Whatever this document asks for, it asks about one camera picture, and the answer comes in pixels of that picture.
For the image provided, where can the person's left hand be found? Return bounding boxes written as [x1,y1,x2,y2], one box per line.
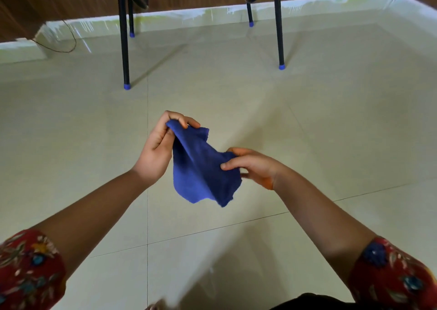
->
[131,110,201,187]

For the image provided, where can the person's right hand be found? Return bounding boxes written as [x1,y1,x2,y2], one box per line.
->
[220,147,285,191]

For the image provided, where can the blue cloth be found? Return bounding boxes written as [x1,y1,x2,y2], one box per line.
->
[166,119,243,208]

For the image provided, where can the person's left forearm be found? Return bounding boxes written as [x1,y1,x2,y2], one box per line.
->
[31,170,151,281]

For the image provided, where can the person's right forearm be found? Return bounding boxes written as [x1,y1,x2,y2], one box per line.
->
[273,168,378,286]

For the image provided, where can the black table leg blue cap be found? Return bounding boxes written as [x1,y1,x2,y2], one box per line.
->
[116,0,132,90]
[242,0,255,28]
[127,0,136,38]
[272,0,286,71]

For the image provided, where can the black trousers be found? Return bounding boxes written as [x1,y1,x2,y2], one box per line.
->
[269,292,379,310]

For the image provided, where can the red floral left sleeve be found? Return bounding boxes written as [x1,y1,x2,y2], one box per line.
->
[0,229,67,310]

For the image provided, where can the red floral sleeve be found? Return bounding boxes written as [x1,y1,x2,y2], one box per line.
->
[348,236,437,310]
[0,229,67,310]

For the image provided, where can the red floral right sleeve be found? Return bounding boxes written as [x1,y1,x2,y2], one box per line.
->
[348,236,437,310]

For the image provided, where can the thin black wire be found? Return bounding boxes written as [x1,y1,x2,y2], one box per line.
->
[32,19,78,54]

